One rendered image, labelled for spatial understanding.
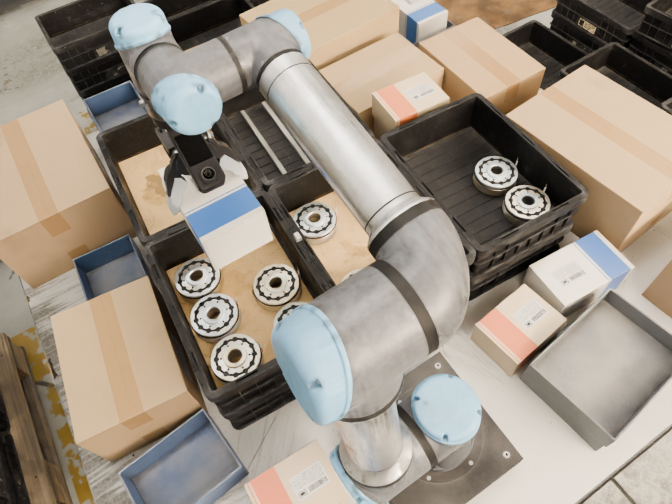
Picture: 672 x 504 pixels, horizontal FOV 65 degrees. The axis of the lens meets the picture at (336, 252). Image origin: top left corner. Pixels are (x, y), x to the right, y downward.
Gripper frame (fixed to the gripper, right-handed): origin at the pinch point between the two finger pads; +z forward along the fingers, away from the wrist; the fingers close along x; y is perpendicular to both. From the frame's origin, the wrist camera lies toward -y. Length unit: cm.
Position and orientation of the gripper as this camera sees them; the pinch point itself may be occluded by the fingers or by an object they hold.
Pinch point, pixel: (213, 199)
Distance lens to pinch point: 99.5
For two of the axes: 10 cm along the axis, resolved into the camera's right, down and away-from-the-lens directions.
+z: 0.7, 5.5, 8.3
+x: -8.4, 4.8, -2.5
